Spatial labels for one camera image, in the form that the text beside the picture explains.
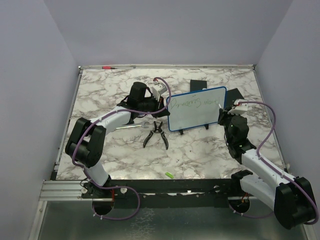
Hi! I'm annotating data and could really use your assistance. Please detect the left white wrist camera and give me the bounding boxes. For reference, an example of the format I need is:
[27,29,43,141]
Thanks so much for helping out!
[151,79,168,101]

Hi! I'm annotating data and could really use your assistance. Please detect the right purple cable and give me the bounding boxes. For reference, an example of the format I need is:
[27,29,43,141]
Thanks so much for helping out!
[238,100,320,225]

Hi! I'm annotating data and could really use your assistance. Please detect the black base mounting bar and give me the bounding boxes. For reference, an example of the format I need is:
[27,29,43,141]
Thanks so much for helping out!
[81,178,245,209]

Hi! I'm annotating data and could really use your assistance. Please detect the green marker cap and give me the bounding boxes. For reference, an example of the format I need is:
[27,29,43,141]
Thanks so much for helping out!
[165,172,174,179]

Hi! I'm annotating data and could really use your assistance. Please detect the black handled pliers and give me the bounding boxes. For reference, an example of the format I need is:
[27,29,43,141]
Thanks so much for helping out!
[142,120,170,151]

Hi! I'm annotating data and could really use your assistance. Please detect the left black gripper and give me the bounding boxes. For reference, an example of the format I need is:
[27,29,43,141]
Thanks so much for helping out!
[138,93,170,119]

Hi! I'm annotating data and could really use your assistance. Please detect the black flat box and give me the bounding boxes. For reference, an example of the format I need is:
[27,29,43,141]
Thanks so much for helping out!
[189,79,208,92]

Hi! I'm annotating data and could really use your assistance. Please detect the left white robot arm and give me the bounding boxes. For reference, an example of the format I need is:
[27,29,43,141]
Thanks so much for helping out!
[65,77,171,198]

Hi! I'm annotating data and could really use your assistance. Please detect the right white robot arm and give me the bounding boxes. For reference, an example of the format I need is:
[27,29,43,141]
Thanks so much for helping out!
[218,99,320,230]

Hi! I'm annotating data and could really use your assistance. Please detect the silver open end wrench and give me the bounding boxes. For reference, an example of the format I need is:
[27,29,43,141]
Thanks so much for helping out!
[115,121,149,130]

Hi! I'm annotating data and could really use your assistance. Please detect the blue framed whiteboard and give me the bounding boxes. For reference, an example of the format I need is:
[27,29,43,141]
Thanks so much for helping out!
[166,86,227,132]

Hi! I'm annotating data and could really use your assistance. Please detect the red marker on rail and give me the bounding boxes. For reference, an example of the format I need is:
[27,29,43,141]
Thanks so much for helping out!
[101,66,117,70]

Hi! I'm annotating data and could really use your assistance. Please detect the black network switch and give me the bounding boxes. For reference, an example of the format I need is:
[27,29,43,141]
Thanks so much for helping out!
[225,88,245,107]

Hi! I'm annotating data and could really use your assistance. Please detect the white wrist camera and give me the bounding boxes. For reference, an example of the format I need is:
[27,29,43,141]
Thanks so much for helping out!
[227,99,249,115]
[151,79,168,101]

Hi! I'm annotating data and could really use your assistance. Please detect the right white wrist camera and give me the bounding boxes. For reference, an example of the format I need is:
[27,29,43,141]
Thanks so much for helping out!
[227,99,249,115]

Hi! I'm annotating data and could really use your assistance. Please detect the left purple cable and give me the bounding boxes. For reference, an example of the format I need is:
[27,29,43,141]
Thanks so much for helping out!
[72,76,171,221]

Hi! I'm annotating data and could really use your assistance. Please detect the purple cable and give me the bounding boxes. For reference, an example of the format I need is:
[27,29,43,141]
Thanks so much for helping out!
[72,76,171,221]
[238,100,320,225]

